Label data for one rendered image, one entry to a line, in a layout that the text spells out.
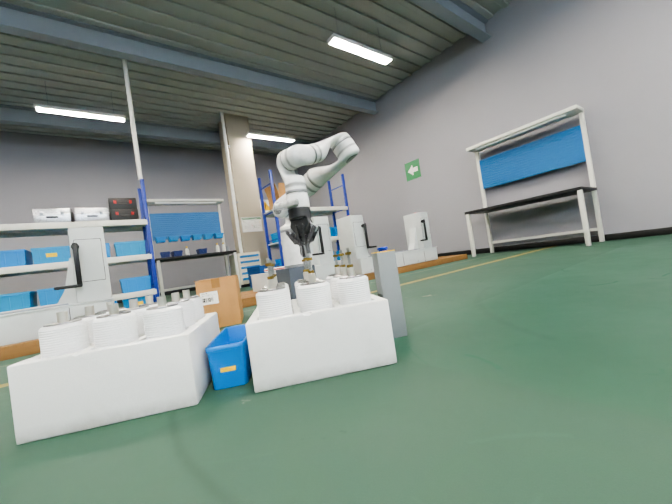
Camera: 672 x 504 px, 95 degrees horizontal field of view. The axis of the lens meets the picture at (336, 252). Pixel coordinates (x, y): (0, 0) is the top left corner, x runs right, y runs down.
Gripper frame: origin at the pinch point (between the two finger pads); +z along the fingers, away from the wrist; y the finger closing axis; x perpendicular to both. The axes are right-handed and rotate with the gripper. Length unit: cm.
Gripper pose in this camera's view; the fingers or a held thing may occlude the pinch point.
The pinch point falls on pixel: (305, 250)
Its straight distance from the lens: 102.9
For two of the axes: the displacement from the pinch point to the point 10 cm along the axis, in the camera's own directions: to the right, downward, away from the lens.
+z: 1.5, 9.9, -0.2
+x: -5.2, 0.7, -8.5
